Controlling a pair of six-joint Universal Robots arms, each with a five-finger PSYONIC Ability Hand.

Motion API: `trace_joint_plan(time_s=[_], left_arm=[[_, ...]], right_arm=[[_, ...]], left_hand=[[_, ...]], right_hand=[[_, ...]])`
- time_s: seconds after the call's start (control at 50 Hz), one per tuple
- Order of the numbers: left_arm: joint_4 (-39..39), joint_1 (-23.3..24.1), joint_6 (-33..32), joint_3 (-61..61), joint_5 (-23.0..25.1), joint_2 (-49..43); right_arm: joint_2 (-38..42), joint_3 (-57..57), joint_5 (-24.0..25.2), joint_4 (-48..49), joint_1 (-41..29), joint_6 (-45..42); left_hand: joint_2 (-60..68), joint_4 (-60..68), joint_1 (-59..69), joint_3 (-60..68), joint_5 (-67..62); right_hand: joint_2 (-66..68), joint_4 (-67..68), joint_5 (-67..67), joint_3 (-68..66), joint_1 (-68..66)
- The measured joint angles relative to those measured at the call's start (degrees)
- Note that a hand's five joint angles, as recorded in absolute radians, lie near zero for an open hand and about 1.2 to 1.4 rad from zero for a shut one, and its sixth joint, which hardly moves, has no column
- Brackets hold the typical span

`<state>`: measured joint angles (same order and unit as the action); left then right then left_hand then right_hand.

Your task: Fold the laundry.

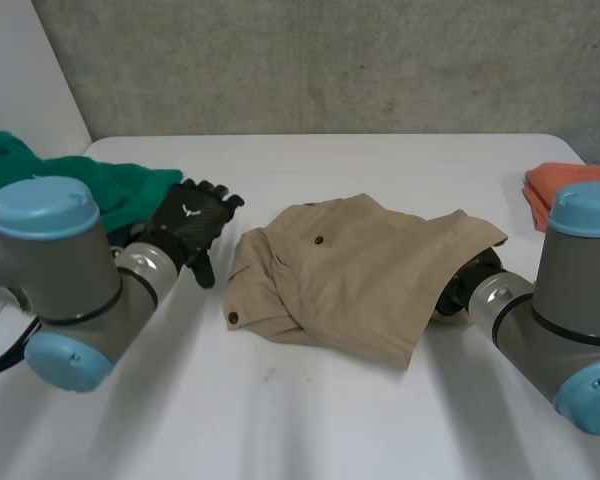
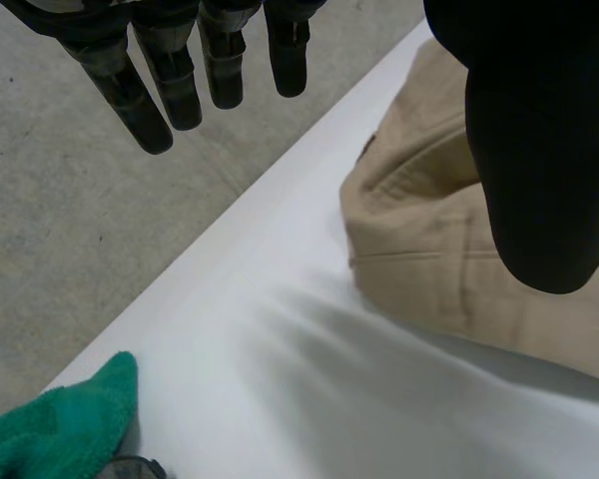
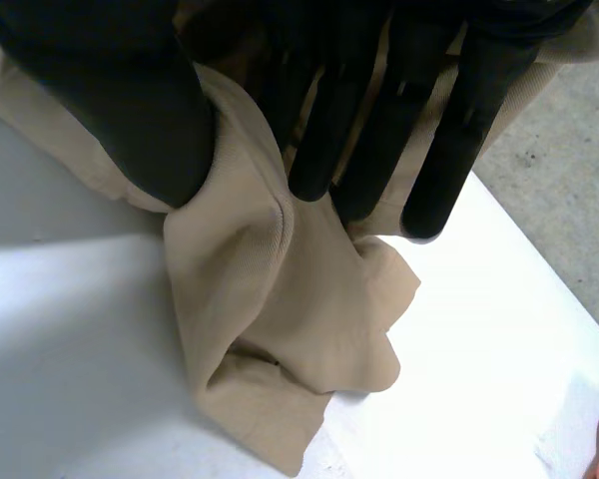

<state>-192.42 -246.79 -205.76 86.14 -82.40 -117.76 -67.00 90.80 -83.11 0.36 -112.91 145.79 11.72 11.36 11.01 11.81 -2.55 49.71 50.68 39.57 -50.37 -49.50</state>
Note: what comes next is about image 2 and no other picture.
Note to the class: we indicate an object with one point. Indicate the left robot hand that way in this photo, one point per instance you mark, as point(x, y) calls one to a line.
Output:
point(539, 149)

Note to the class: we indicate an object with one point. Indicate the beige shorts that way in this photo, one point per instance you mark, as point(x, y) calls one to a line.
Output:
point(429, 239)

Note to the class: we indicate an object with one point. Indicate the grey towel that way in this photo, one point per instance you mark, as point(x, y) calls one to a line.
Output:
point(135, 468)

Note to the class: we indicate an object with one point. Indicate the teal towel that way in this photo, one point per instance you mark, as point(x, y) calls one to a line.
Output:
point(55, 429)

